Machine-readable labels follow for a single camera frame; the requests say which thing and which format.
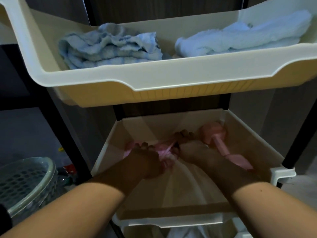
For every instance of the person's left hand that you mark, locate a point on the person's left hand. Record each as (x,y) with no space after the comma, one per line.
(146,162)

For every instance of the person's right hand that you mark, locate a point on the person's right hand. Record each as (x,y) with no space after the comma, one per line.
(192,152)

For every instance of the person's right fingers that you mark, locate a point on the person's right fingers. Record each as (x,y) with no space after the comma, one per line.
(183,136)

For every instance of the person's left fingers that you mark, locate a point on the person's left fingers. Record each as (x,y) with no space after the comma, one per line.
(146,146)

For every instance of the pink cloth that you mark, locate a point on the pink cloth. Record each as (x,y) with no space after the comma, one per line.
(162,152)

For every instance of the person's right forearm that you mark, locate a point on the person's right forearm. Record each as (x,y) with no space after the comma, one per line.
(255,203)

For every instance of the person's left forearm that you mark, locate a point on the person's left forearm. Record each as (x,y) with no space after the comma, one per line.
(74,208)

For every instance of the black rack pole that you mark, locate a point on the black rack pole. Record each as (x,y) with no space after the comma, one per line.
(53,113)
(301,136)
(118,113)
(224,101)

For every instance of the cream plastic rack tray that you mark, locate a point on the cream plastic rack tray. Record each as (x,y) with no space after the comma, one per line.
(250,146)
(173,74)
(138,229)

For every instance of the small red object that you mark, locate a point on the small red object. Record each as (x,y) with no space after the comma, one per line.
(69,168)

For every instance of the blue striped folded towel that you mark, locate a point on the blue striped folded towel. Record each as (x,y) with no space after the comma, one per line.
(109,48)

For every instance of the light blue fluffy towel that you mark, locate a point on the light blue fluffy towel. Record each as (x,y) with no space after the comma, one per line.
(242,37)

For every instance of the translucent plastic laundry basket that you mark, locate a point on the translucent plastic laundry basket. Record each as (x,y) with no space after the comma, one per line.
(22,183)

